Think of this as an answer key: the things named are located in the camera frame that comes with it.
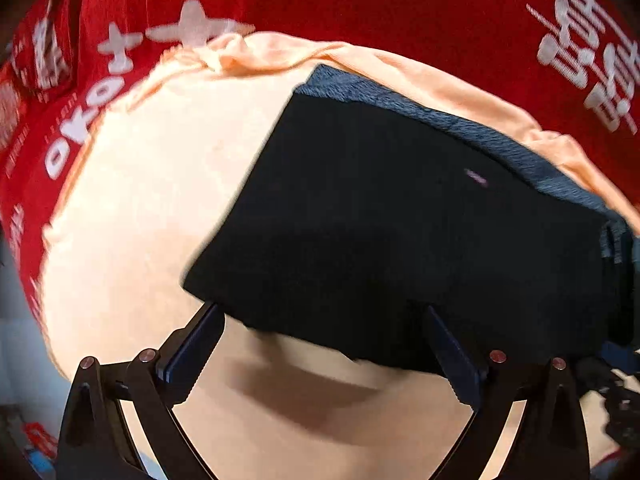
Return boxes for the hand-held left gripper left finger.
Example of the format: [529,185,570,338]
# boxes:
[57,302,226,480]

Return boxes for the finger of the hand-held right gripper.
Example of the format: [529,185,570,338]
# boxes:
[597,342,640,442]

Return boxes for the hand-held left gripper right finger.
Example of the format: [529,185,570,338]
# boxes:
[422,305,592,480]

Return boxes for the black pants with blue floral stripes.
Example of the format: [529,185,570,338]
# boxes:
[182,62,640,377]

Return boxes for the peach orange garment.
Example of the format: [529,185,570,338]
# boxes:
[37,30,640,480]

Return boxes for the red printed blanket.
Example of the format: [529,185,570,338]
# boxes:
[0,0,640,323]

